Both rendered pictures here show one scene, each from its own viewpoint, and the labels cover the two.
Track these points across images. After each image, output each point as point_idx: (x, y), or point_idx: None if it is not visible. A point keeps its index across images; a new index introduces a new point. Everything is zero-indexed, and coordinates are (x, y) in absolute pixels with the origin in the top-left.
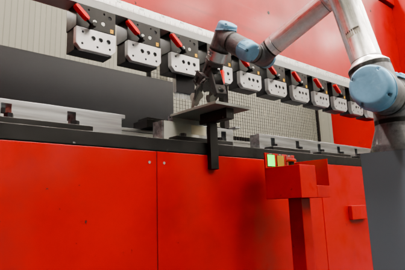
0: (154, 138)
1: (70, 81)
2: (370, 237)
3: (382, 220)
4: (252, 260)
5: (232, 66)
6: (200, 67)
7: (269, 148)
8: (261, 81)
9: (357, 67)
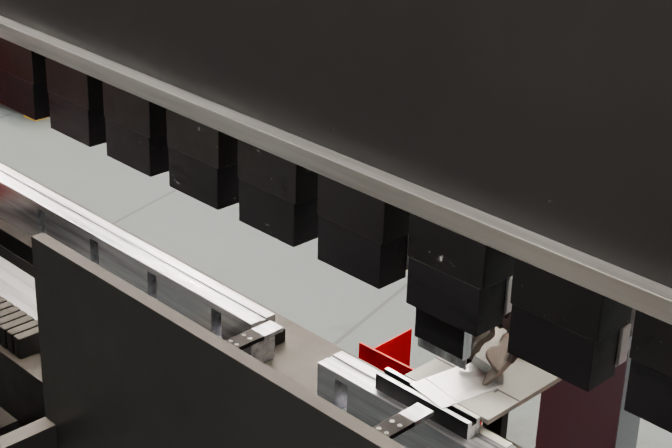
0: None
1: None
2: (615, 445)
3: (623, 420)
4: None
5: (312, 182)
6: (393, 246)
7: (277, 336)
8: (234, 166)
9: None
